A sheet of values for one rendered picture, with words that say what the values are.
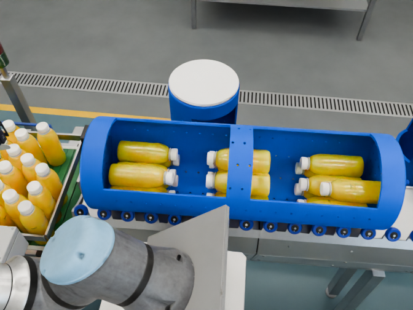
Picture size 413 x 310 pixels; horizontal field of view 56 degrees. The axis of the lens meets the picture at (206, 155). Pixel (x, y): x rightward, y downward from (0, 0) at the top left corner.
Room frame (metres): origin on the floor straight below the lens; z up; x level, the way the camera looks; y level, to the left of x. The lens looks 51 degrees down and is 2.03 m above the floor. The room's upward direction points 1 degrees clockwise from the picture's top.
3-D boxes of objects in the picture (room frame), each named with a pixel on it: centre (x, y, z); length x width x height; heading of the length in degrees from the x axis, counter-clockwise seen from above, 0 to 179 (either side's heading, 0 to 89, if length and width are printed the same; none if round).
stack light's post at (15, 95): (1.12, 0.74, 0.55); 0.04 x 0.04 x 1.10; 86
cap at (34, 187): (0.65, 0.51, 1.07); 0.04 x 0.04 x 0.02
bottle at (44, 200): (0.65, 0.51, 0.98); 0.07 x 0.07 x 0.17
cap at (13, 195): (0.62, 0.57, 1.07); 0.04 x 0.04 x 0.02
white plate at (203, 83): (1.19, 0.01, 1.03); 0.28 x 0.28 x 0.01
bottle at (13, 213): (0.62, 0.57, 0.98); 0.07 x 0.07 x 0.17
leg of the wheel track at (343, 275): (0.74, -0.67, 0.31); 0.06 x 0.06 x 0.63; 86
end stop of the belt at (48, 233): (0.74, 0.47, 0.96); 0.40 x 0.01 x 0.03; 176
